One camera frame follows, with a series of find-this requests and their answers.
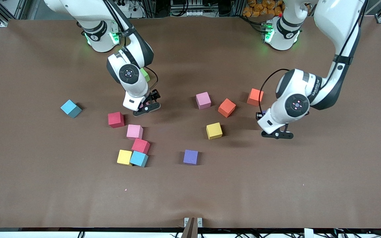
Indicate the orange foam block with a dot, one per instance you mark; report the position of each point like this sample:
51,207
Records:
227,107
254,96

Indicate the yellow foam block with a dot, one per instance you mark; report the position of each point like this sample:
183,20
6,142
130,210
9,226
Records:
214,130
124,157

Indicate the red foam block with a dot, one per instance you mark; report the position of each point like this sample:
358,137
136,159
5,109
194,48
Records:
140,145
115,119

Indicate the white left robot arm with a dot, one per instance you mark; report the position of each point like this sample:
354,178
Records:
296,105

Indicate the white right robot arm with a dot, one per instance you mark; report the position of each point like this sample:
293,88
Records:
134,87

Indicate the green foam block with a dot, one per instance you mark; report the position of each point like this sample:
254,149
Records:
146,75

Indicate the cyan foam block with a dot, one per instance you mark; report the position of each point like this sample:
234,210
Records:
139,159
70,107

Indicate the purple foam block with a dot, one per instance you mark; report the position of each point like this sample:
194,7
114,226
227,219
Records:
190,156

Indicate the white power strip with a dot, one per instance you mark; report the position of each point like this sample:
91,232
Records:
137,13

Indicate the white equipment rack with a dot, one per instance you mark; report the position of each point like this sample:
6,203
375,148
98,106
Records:
190,13

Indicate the brown table cover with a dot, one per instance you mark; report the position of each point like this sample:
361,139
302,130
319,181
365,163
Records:
190,191

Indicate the pile of orange objects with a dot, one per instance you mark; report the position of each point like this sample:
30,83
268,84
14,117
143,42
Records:
256,8

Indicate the silver metal bracket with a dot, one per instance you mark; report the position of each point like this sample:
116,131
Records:
199,222

